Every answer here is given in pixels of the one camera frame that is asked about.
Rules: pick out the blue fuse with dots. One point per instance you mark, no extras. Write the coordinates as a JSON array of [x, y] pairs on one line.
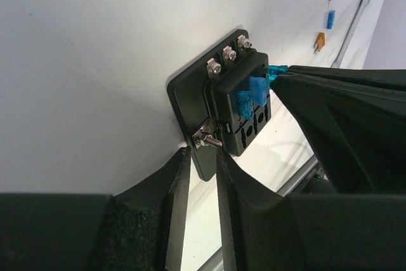
[[258, 89], [244, 104], [330, 19], [273, 71]]

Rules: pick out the orange fuse lower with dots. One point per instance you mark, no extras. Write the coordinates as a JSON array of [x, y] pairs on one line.
[[319, 42]]

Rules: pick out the black fuse box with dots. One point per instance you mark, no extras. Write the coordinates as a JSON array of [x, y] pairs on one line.
[[203, 100]]

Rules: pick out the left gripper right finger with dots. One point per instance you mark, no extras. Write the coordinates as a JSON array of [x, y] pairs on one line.
[[261, 230]]

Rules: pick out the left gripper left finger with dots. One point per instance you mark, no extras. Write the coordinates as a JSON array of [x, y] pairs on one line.
[[142, 228]]

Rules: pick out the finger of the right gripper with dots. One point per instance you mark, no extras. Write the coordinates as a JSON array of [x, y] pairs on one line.
[[354, 121]]

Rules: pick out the blue fuse on table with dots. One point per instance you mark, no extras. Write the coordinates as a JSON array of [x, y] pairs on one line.
[[330, 19]]

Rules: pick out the silver wrench right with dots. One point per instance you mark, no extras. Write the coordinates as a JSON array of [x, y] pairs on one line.
[[351, 30]]

